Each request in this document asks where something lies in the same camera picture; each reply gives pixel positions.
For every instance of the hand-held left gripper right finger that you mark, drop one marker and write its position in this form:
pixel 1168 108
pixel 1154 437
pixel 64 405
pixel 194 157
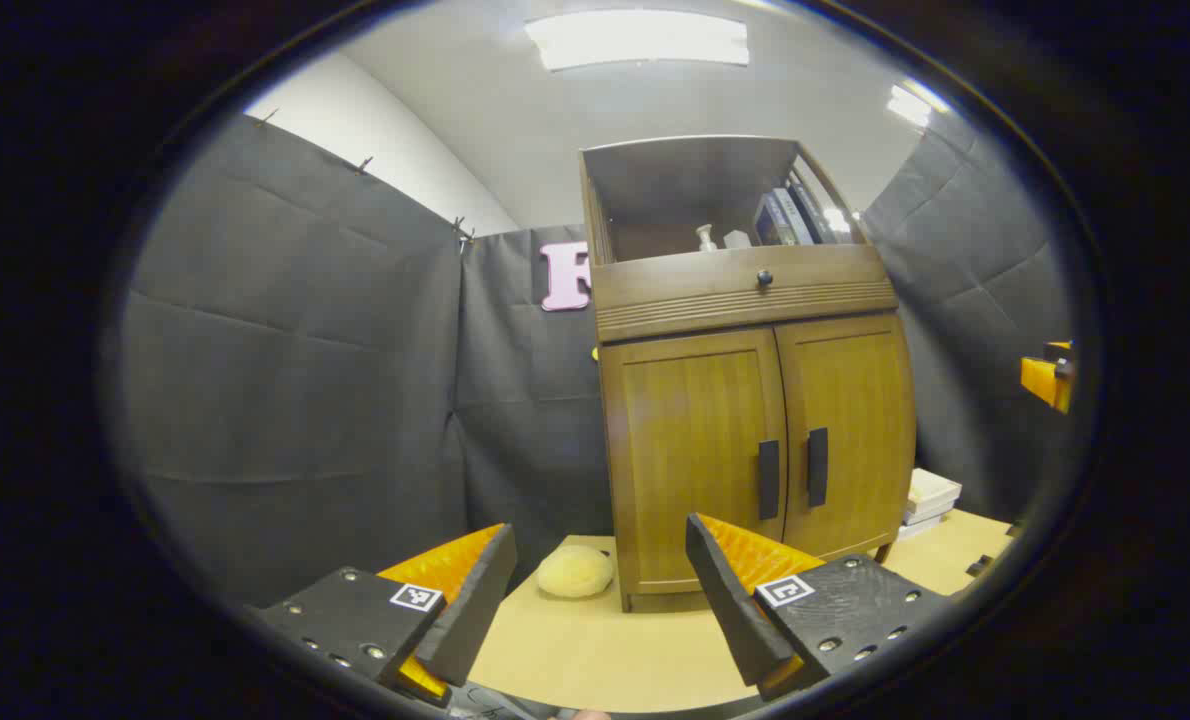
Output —
pixel 730 610

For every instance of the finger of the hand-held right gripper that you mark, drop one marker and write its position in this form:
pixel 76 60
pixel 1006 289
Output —
pixel 1047 385

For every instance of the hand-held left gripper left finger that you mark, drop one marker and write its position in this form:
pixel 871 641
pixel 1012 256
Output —
pixel 475 610

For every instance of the wooden cabinet door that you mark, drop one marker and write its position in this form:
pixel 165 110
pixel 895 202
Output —
pixel 685 450
pixel 860 430

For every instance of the wooden double-door shoe cabinet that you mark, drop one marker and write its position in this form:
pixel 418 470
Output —
pixel 655 170

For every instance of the round yellow sponge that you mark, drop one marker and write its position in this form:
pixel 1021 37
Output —
pixel 575 572

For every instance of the cream cover book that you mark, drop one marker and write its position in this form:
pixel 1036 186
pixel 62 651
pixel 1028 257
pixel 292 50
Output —
pixel 933 490

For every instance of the thin dark-edged book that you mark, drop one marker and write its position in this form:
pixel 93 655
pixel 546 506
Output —
pixel 925 516

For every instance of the white cover book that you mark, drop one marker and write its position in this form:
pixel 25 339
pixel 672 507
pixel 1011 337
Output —
pixel 917 529

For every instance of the black table edge clamp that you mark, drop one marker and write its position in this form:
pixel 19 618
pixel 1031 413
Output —
pixel 979 567

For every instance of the black backdrop cloth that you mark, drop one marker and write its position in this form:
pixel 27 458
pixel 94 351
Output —
pixel 305 400

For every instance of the light grey book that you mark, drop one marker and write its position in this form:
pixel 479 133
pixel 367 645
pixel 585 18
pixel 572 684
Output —
pixel 798 215

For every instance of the small ceiling light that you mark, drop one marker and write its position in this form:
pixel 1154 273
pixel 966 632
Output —
pixel 913 105

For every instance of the dark blue book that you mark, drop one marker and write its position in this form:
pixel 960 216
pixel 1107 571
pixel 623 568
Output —
pixel 770 222

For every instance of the wooden drawer with black knob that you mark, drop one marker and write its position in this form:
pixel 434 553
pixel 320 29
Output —
pixel 675 280

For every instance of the small white box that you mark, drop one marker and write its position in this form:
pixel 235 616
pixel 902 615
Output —
pixel 737 240

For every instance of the small white bottle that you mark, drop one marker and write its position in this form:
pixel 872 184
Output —
pixel 705 238

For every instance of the large ceiling light panel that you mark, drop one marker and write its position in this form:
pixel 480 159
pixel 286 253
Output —
pixel 635 40

